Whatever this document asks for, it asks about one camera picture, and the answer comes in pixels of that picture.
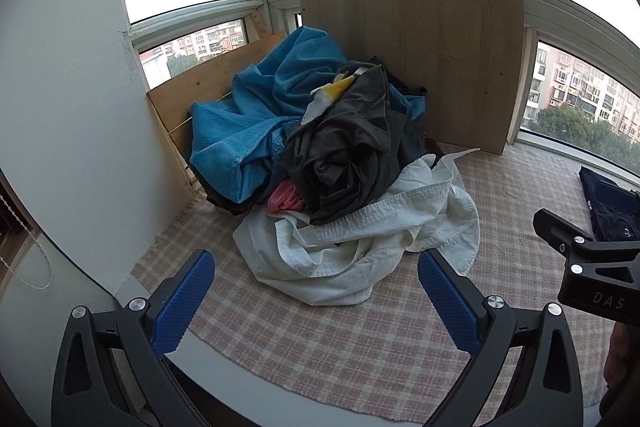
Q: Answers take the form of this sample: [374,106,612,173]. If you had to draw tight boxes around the blue striped garment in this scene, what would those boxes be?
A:
[190,26,426,218]

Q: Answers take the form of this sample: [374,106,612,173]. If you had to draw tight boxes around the black trousers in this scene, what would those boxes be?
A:
[370,55,444,167]

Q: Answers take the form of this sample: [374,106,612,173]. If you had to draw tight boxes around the right hand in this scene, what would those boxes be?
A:
[603,322,637,389]

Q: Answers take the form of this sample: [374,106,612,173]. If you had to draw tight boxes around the pink garment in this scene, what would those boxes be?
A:
[266,180,305,213]

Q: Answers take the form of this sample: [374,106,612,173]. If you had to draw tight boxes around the small wooden board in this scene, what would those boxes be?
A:
[150,34,298,216]

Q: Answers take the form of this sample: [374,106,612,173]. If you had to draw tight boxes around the dark grey printed t-shirt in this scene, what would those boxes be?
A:
[283,66,411,225]

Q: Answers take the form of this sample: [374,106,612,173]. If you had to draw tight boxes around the navy blue folded garment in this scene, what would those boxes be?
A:
[579,167,640,242]

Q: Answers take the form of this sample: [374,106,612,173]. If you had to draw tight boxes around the large wooden board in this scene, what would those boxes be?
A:
[300,0,524,154]

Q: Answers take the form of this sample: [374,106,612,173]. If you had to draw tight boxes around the white shirt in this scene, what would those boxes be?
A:
[233,153,480,307]

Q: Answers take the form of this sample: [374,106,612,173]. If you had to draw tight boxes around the pink plaid tablecloth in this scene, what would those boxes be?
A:
[118,144,590,426]

